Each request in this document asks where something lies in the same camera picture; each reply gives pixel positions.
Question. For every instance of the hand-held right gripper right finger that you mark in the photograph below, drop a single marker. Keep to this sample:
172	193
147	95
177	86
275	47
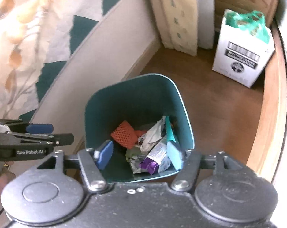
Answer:
175	155

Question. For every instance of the colourful wrapper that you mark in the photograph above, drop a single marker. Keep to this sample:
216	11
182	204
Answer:
134	160

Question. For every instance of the purple snack wrapper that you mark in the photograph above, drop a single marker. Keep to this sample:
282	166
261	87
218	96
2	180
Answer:
153	161

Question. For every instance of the yellow patterned curtain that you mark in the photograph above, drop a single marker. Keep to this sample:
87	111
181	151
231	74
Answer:
179	16

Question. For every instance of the teal plastic strip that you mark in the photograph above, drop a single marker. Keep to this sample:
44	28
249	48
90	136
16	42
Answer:
170	130

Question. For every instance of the white wrapper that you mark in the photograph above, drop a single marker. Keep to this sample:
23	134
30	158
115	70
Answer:
153	134

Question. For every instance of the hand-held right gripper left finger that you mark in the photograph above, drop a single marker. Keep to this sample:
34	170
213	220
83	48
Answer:
104	154

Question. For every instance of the large red foam net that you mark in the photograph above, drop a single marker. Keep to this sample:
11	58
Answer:
123	134

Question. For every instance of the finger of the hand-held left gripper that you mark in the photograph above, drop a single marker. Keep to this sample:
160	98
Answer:
40	128
62	140

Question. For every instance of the green plastic bag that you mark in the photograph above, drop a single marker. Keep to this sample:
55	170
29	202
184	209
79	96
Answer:
259	28

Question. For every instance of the wooden bed frame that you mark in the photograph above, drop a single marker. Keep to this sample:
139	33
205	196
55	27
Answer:
269	123

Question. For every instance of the person's left hand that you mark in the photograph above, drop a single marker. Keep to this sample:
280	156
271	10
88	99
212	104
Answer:
1	182

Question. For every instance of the grey curtain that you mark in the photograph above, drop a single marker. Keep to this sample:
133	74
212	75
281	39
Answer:
205	14

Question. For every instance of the white cardboard box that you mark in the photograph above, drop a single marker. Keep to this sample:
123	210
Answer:
240	61

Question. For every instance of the teal plastic bin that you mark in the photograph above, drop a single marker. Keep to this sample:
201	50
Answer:
134	99

